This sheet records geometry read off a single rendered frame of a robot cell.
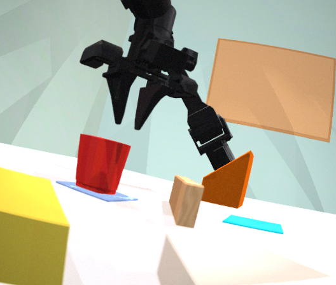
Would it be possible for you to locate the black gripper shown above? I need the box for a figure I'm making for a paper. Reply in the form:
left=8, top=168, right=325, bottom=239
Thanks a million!
left=80, top=24, right=199, bottom=130

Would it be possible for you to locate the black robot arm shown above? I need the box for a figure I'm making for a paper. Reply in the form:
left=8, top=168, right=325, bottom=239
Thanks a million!
left=120, top=0, right=235, bottom=170

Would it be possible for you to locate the yellow block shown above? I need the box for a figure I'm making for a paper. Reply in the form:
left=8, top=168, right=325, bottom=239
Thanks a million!
left=0, top=167, right=70, bottom=285

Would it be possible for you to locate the red cup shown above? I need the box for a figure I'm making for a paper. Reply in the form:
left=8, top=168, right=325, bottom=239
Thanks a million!
left=75, top=134, right=131, bottom=195

